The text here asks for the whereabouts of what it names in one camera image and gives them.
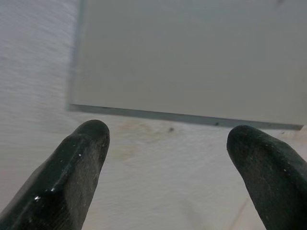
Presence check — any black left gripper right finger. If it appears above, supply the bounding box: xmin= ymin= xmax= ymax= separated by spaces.
xmin=226 ymin=125 xmax=307 ymax=230

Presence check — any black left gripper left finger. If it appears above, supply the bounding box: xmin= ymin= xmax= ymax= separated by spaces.
xmin=0 ymin=119 xmax=110 ymax=230

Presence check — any grey glass panel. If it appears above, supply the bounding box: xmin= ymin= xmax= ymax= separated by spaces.
xmin=66 ymin=0 xmax=307 ymax=131

